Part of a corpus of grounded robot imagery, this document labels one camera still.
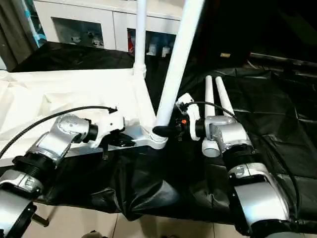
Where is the white plastic table leg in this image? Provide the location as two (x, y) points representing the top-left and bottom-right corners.
(201, 75), (221, 158)
(214, 76), (235, 117)
(132, 0), (148, 78)
(152, 0), (206, 132)

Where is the white plastic table top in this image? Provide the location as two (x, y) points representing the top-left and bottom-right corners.
(0, 67), (169, 170)

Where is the black plastic mat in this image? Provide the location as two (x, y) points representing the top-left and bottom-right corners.
(0, 41), (317, 235)

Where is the dark rounded robot foot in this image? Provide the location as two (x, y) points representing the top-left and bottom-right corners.
(85, 230), (109, 238)

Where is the black metal workbench leg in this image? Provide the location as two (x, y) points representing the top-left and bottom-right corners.
(31, 203), (51, 228)

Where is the white cabinet with glass doors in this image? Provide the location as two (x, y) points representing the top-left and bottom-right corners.
(33, 0), (184, 57)

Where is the teal plastic stool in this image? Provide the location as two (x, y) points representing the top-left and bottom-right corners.
(31, 13), (48, 48)

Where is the grey curtain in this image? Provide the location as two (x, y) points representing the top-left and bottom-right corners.
(0, 0), (38, 72)

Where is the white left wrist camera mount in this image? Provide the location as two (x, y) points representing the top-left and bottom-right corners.
(90, 108), (125, 150)

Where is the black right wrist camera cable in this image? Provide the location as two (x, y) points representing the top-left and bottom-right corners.
(184, 101), (298, 219)

